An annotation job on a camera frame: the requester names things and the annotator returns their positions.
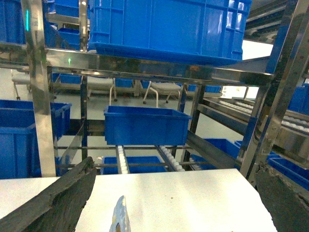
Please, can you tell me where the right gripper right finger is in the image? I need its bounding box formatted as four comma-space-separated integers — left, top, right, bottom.
255, 164, 309, 232

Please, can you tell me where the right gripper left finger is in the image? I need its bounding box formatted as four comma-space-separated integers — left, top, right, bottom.
0, 157, 97, 232

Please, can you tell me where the flower gift bag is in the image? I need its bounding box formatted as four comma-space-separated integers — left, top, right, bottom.
109, 195, 131, 232

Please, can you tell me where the blue bin at left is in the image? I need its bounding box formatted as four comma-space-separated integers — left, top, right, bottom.
0, 99, 72, 179

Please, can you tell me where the white table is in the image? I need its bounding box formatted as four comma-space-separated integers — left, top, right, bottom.
0, 169, 276, 232

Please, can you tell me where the small blue bin on rollers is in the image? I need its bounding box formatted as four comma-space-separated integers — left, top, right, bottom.
104, 106, 192, 146

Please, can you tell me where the large blue crate above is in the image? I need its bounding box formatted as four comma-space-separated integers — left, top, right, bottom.
89, 0, 252, 66

